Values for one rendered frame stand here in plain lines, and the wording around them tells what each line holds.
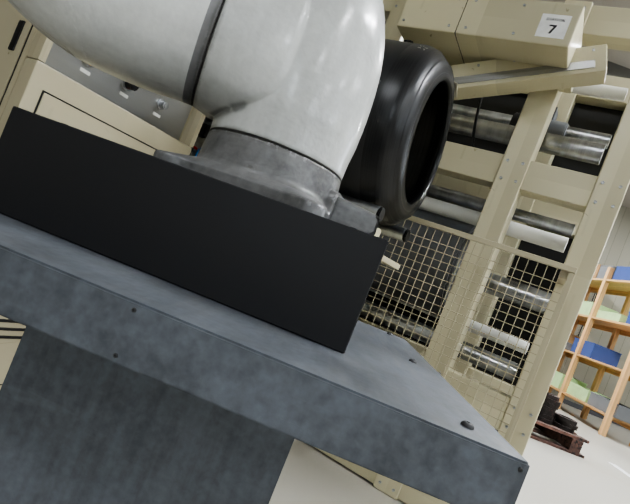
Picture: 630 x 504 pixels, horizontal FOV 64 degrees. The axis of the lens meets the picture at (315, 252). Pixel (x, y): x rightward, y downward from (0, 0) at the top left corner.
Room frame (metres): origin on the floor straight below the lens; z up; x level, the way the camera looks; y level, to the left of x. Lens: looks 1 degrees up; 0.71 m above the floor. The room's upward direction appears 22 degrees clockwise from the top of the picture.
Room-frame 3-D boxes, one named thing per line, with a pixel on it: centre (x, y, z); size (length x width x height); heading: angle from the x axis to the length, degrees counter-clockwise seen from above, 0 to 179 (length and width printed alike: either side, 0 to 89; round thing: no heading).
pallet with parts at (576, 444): (4.61, -2.13, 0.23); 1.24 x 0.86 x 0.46; 92
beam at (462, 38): (1.82, -0.29, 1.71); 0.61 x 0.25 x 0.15; 62
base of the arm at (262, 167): (0.55, 0.06, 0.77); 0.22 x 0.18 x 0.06; 77
